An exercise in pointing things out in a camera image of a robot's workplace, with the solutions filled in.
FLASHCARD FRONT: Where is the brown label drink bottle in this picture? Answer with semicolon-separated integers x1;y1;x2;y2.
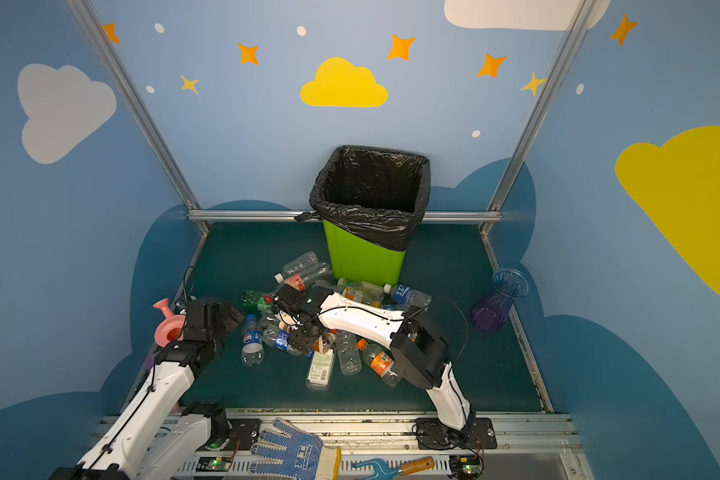
312;331;335;354

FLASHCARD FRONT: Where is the small pepsi bottle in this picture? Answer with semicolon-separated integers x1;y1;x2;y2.
241;314;265;367

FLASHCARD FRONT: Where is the square bottle white label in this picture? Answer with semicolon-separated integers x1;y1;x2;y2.
305;349;335;391

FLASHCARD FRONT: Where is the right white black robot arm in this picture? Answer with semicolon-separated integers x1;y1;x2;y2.
272;284;475;434

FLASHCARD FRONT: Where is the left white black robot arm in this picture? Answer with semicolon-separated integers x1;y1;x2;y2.
51;298;246;479

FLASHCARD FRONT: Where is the green plastic trash bin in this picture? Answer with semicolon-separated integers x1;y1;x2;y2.
323;221;405;286

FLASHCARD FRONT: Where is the black bin liner bag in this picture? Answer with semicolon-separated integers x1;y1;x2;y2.
309;145;431;251

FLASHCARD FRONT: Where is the crushed green bottle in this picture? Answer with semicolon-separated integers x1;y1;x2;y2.
240;289;274;314

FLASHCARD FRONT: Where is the pink toy watering can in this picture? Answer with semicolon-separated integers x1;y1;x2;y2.
153;298;186;348

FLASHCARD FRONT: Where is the clear bottle white cap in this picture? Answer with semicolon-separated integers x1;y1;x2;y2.
274;251;320;283

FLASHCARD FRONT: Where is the crushed orange label bottle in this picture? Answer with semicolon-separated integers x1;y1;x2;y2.
337;278;385;308

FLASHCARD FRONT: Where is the orange fanta bottle lower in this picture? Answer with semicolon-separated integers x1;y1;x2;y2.
357;339;402;387

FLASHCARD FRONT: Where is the blue label water bottle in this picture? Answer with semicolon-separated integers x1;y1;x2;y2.
382;284;432;312

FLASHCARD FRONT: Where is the blue dotted work glove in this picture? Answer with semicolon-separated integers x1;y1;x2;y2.
249;417;342;480

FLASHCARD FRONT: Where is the purple ribbed plastic vase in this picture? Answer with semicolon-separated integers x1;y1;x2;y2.
471;268;530;333

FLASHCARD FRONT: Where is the aluminium frame back rail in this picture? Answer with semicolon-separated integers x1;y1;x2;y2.
187;208;502;223

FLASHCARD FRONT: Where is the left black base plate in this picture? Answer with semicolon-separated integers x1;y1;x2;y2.
205;418;261;452

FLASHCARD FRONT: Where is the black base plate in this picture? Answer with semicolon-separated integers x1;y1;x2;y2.
205;418;261;452
412;418;498;451

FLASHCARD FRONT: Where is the teal fork wooden handle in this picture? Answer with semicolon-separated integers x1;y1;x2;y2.
351;457;435;480

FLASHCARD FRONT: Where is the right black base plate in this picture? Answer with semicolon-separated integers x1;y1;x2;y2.
412;418;498;451

